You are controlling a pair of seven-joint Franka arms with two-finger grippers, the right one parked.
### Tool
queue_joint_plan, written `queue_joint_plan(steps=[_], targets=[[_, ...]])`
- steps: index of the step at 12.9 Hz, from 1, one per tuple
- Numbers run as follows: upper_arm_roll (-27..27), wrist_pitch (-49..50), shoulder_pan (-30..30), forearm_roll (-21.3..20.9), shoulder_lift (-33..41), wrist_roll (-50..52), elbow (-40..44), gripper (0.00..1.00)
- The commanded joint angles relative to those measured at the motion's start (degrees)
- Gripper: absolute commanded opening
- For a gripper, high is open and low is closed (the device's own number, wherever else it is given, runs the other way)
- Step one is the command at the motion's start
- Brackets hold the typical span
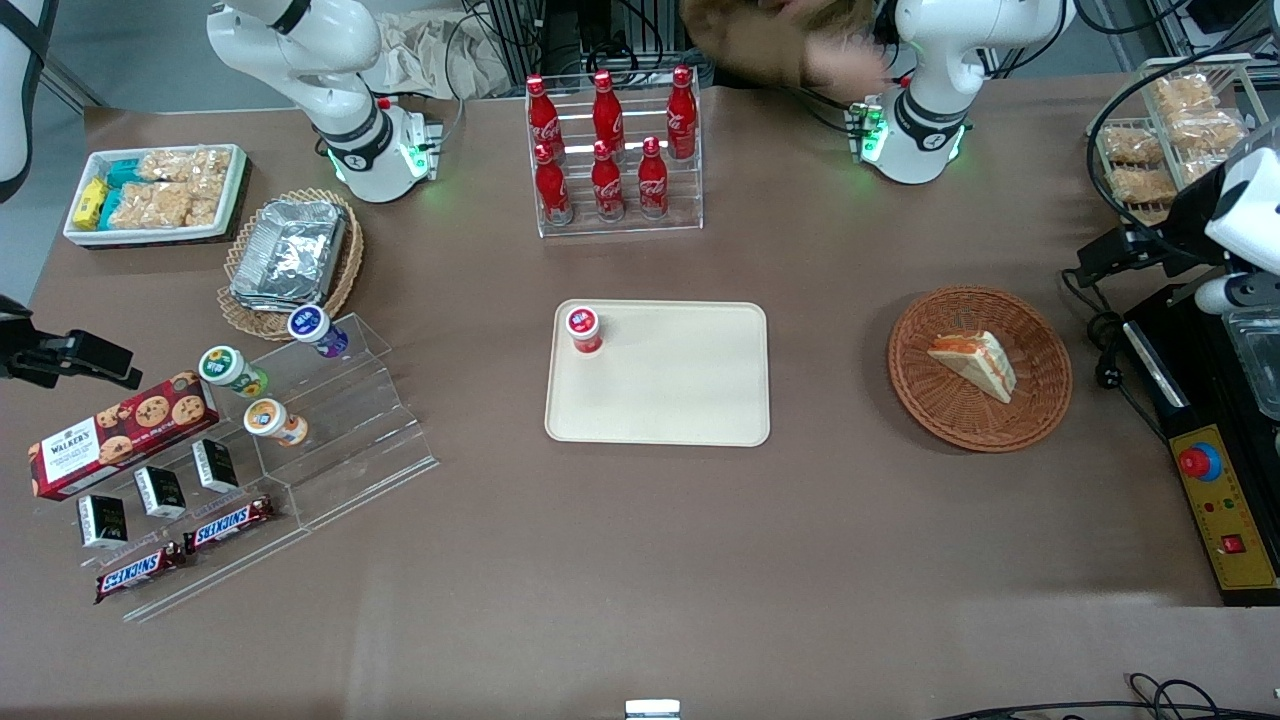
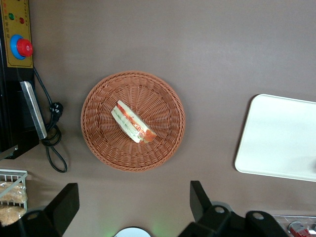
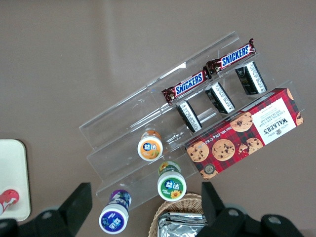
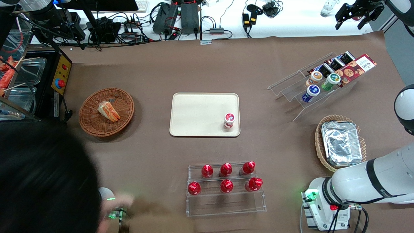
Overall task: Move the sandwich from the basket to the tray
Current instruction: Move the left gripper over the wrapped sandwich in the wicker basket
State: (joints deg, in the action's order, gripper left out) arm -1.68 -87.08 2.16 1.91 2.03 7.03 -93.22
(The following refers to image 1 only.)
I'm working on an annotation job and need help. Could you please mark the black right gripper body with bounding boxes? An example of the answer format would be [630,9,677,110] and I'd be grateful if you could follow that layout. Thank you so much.
[0,295,43,387]

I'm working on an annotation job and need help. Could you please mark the triangle sandwich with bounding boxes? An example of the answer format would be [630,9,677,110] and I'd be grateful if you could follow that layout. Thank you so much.
[927,330,1019,405]

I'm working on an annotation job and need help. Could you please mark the white rectangular snack tray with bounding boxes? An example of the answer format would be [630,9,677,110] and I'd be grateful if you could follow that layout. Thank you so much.
[62,144,249,248]

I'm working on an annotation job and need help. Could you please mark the brown round wicker basket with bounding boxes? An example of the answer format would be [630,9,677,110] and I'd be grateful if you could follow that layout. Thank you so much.
[888,286,1074,454]

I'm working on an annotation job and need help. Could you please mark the light wicker basket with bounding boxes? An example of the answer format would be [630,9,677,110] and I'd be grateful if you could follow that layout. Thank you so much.
[217,187,365,343]

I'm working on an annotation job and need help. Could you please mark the beige plastic tray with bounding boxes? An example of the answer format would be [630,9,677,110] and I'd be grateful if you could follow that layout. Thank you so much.
[544,300,772,448]

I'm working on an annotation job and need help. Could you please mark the blurred person hand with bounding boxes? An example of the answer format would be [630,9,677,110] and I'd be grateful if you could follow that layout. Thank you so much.
[805,40,890,93]

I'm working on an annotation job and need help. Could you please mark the packed fried snack bag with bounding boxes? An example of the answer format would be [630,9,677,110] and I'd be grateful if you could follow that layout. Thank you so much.
[1170,110,1247,152]
[1110,165,1177,207]
[1184,150,1239,187]
[1150,75,1222,117]
[1100,125,1167,167]

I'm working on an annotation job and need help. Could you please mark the red Walkers cookie box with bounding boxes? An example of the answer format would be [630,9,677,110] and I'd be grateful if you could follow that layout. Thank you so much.
[28,371,222,502]

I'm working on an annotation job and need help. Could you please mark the green lid cup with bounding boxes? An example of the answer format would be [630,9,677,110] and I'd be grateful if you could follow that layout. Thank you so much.
[198,345,270,399]

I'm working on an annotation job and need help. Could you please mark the small black box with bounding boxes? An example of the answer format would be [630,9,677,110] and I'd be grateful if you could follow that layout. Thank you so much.
[192,439,241,495]
[78,494,130,550]
[134,466,189,520]

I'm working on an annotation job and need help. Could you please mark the clear plastic container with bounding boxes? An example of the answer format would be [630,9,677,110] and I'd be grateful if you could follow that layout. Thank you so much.
[1222,305,1280,422]

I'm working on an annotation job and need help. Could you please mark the black yellow control box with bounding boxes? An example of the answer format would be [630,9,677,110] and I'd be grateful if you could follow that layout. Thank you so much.
[1122,283,1280,608]

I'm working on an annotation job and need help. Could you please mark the yellow snack packet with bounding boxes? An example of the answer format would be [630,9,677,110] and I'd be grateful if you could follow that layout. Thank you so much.
[73,178,110,232]

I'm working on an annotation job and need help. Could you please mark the rice cracker bag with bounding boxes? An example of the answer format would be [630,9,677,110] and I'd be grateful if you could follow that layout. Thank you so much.
[138,148,234,189]
[108,180,225,230]

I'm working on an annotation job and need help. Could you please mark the orange lid cup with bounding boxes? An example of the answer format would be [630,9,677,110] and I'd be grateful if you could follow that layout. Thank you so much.
[243,398,310,448]

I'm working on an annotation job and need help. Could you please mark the Snickers bar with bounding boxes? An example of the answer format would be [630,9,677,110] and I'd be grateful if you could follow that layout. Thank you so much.
[95,542,188,605]
[183,497,277,555]

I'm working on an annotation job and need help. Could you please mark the red emergency stop button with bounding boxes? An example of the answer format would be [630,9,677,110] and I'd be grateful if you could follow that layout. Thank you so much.
[1178,441,1224,484]

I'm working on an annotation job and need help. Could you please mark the purple lid cup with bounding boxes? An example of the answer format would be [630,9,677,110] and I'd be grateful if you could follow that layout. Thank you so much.
[287,305,351,359]

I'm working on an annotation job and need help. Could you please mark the stacked foil containers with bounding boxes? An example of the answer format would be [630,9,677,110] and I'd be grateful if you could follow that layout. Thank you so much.
[229,199,349,312]

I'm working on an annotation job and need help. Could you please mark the clear acrylic stepped stand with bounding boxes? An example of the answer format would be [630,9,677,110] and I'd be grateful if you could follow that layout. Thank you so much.
[60,312,440,624]

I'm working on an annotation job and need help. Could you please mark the person head brown hair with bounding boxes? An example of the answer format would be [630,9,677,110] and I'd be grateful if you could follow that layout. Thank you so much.
[682,0,881,85]

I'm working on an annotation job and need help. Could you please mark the red cola bottle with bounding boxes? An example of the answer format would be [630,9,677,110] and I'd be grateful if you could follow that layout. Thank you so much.
[592,70,627,153]
[666,65,699,162]
[534,143,574,227]
[591,140,627,222]
[637,136,670,220]
[526,74,564,161]

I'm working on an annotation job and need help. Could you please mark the red lid yogurt cup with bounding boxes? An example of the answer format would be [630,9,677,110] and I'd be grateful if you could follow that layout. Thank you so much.
[566,306,604,356]

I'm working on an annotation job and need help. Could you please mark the clear acrylic bottle rack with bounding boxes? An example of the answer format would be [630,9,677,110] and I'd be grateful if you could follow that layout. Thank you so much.
[526,67,705,239]

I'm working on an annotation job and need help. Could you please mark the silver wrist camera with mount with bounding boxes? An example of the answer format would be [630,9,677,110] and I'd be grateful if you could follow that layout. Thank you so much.
[1194,274,1280,317]

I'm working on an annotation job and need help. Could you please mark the white wire rack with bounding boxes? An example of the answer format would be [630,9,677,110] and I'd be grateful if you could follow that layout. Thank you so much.
[1087,54,1263,227]

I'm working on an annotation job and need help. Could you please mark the black power cable with plug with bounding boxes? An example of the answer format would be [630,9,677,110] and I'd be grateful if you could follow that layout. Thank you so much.
[1060,268,1171,442]

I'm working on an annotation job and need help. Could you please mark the aluminium frame rack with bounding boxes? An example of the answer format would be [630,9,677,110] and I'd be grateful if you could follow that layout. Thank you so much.
[485,0,701,86]

